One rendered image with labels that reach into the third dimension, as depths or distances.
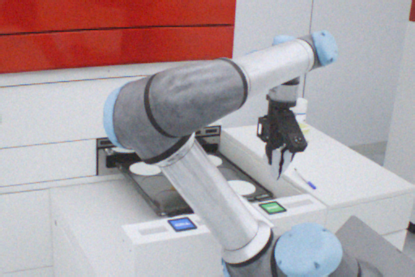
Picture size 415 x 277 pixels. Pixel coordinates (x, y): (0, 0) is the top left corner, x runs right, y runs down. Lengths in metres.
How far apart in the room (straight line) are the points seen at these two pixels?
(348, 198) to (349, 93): 2.83
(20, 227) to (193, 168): 1.02
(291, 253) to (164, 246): 0.37
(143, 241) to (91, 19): 0.70
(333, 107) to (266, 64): 3.33
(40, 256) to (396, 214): 1.17
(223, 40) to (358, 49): 2.56
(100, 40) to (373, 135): 3.31
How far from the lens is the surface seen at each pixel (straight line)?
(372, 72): 4.56
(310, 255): 1.12
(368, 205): 1.72
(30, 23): 1.71
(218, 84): 0.96
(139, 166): 1.90
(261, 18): 3.84
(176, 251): 1.41
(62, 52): 1.75
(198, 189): 1.09
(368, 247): 1.35
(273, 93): 1.43
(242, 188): 1.80
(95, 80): 1.85
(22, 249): 2.03
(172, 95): 0.94
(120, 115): 1.02
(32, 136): 1.85
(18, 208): 1.95
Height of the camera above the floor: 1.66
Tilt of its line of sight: 20 degrees down
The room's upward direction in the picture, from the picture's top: 3 degrees clockwise
